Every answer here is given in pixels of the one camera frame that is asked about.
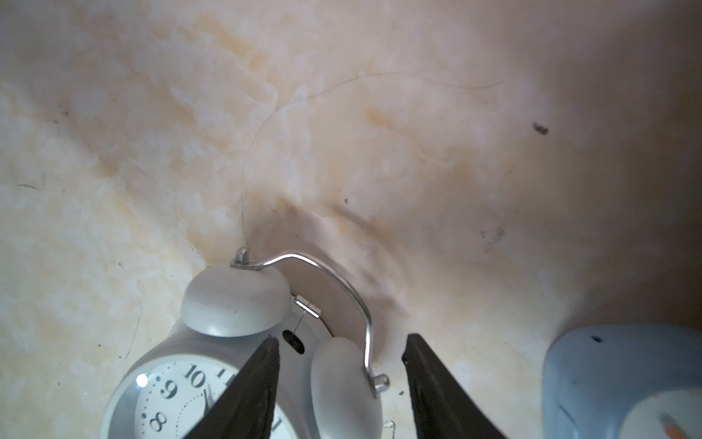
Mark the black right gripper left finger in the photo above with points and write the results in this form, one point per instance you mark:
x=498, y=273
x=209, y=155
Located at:
x=246, y=408

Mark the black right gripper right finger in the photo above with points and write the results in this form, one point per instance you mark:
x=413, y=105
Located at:
x=441, y=408

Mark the large white twin bell clock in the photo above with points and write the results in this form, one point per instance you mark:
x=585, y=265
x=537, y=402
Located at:
x=326, y=386

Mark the light blue square clock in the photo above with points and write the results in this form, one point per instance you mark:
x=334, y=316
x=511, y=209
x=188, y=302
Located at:
x=594, y=376

